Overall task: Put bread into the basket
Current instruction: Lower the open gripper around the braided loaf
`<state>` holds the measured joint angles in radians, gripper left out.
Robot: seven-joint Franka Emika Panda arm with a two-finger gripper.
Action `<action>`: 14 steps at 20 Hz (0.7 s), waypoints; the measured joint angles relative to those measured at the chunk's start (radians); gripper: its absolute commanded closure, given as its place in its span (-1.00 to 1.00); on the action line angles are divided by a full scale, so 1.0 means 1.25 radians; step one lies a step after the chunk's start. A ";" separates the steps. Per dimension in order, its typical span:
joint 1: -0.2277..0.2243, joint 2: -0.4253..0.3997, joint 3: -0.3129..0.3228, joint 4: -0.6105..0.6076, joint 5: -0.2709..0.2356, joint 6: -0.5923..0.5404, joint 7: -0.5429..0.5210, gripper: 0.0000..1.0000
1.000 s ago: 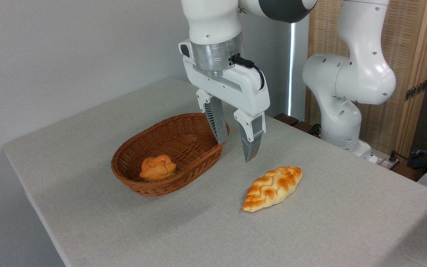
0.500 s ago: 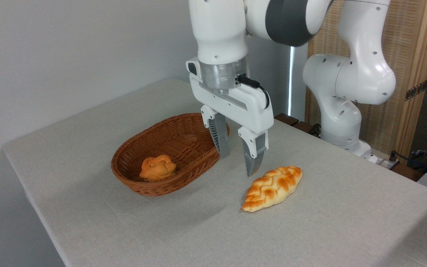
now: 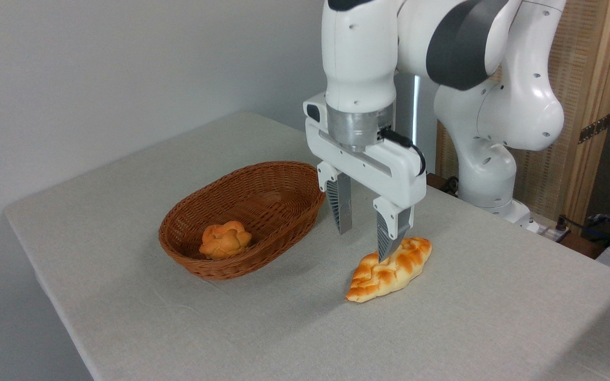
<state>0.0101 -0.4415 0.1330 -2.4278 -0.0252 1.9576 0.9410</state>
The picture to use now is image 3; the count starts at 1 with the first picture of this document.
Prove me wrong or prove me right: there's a brown wooden block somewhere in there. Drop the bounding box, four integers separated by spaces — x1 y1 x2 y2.
426 173 458 195
559 233 608 260

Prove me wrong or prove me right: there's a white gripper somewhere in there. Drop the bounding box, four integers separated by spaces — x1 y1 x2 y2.
303 93 427 263

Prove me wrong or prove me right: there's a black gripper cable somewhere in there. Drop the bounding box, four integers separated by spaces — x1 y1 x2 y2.
380 128 426 176

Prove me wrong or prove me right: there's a black power plug cable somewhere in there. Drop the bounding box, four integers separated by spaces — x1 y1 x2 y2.
555 215 610 245

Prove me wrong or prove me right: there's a grey tablecloth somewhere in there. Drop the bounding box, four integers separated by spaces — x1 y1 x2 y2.
4 111 610 381

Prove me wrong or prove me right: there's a metal screen hinge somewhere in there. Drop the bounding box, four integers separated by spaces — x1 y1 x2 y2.
579 113 610 144

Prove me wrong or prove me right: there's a long braided bread loaf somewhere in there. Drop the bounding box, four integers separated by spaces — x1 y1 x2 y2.
344 236 433 304

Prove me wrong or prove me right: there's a brown oval wicker basket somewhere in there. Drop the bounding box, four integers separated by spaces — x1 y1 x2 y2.
158 161 327 281

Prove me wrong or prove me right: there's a round orange bread roll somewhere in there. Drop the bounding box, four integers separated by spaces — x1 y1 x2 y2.
199 220 253 260

